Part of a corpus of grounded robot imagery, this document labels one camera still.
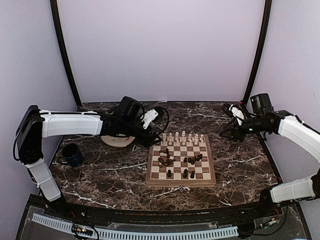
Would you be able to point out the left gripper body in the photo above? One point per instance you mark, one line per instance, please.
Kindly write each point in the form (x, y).
(128, 128)

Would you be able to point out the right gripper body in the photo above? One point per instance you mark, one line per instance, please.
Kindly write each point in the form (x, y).
(257, 125)

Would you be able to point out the dark chess piece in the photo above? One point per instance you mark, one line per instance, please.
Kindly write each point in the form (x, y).
(169, 174)

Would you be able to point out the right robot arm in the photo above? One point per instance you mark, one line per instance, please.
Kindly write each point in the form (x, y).
(299, 137)

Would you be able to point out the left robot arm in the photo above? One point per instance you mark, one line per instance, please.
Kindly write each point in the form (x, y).
(38, 125)

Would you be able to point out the wooden chess board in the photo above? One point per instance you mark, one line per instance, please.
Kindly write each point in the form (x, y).
(190, 161)

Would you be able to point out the cream decorated ceramic plate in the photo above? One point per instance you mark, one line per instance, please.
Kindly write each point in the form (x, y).
(117, 142)

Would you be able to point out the dark blue mug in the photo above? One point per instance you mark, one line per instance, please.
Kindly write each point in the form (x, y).
(71, 156)

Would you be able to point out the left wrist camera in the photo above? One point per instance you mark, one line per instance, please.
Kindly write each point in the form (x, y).
(148, 117)

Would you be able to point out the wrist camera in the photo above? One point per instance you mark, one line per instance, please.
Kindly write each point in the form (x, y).
(233, 112)
(148, 117)

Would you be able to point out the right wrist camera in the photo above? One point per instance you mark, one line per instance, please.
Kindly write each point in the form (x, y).
(233, 112)

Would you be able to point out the black front rail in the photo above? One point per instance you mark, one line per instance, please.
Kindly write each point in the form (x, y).
(102, 215)

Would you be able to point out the right black frame post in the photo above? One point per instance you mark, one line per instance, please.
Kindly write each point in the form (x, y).
(259, 50)

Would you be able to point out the black frame post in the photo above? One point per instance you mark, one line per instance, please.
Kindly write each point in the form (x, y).
(259, 50)
(63, 51)

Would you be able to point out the white slotted cable duct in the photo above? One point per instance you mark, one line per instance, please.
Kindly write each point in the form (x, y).
(119, 231)

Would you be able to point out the left black frame post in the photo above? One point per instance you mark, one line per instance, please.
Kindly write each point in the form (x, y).
(63, 51)

